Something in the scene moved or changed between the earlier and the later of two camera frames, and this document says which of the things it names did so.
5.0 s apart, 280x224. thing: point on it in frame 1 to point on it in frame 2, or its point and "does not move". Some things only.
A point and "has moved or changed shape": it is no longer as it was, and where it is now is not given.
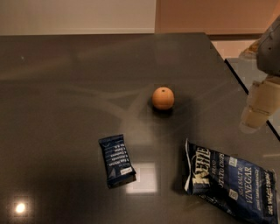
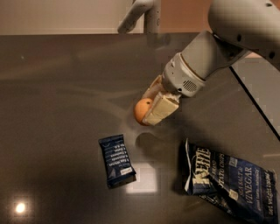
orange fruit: x=163 y=98 has moved or changed shape
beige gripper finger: x=262 y=103 to x=163 y=106
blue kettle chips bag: x=240 y=185 does not move
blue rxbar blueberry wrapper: x=118 y=164 does not move
